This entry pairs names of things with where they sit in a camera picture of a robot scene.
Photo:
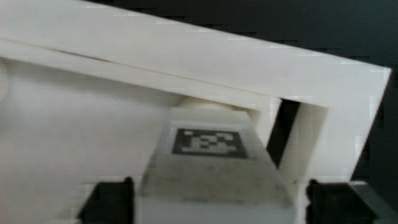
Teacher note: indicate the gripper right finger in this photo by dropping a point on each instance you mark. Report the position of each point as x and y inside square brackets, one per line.
[347, 204]

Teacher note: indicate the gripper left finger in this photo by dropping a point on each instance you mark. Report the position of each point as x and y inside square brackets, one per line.
[109, 207]

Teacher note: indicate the white leg with tag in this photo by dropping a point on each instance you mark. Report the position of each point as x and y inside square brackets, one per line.
[212, 183]

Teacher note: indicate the white square table top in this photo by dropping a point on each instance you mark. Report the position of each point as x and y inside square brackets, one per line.
[82, 112]

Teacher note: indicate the white right fence rail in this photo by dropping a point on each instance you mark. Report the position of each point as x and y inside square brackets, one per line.
[338, 133]

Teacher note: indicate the white fence rail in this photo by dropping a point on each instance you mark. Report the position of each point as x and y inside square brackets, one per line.
[132, 47]
[338, 133]

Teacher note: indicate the white front fence rail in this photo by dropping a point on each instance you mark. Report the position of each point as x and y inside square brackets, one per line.
[132, 47]

